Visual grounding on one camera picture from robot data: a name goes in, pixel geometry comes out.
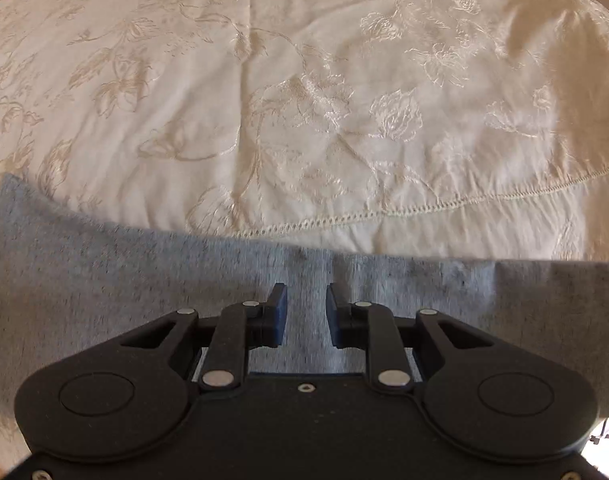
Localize grey speckled pants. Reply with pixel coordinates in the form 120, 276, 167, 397
0, 173, 609, 418

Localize cream floral embroidered bedspread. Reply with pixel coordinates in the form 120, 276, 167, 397
0, 0, 609, 261

